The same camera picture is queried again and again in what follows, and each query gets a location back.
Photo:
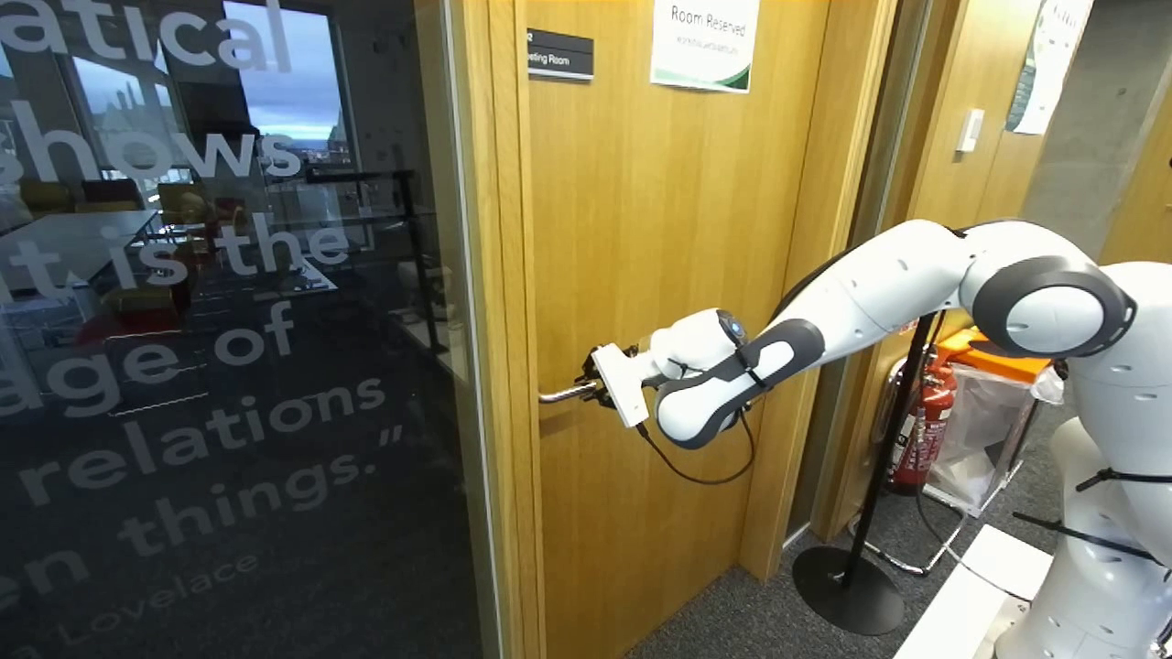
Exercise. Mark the light wooden door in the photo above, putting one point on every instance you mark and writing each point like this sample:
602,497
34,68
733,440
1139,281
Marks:
660,220

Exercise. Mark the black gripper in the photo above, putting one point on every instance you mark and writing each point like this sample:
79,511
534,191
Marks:
606,369

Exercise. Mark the white wall switch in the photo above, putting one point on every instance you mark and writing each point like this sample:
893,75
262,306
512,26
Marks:
971,129

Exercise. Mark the white robot base platform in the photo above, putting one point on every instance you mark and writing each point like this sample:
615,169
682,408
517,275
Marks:
965,600

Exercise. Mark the orange bin lid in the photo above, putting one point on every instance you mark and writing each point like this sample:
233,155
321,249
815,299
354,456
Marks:
1007,362

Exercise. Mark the black door name plate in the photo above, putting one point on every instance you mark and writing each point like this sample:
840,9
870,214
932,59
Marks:
559,55

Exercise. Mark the white green paper sign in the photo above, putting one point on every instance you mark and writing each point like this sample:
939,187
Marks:
703,41

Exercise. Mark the white wall poster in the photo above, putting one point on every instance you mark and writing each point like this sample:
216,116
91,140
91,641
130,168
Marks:
1048,59

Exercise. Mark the glass wall with white lettering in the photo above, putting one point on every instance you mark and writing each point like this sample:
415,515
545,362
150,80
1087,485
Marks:
241,369

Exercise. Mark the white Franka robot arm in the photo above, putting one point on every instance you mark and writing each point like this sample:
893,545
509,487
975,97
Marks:
880,287

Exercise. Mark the red fire extinguisher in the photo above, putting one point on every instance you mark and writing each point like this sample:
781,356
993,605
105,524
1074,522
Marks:
923,428

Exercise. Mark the clear plastic bin bag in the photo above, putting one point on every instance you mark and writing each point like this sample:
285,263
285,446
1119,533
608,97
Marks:
990,428

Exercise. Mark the black stand with round base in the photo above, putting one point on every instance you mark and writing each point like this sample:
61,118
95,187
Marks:
846,591

